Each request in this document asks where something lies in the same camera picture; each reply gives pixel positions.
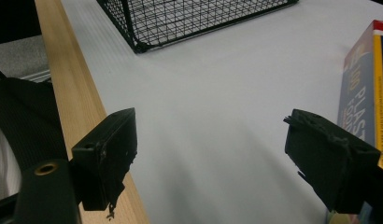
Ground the black wire mesh basket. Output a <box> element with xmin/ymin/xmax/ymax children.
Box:
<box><xmin>96</xmin><ymin>0</ymin><xmax>300</xmax><ymax>54</ymax></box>

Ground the blue and yellow box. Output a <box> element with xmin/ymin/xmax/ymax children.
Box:
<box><xmin>324</xmin><ymin>20</ymin><xmax>383</xmax><ymax>224</ymax></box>

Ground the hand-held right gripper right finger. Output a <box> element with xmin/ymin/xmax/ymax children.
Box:
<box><xmin>283</xmin><ymin>108</ymin><xmax>382</xmax><ymax>215</ymax></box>

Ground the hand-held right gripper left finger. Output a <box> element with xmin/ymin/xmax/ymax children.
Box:
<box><xmin>70</xmin><ymin>107</ymin><xmax>138</xmax><ymax>220</ymax></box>

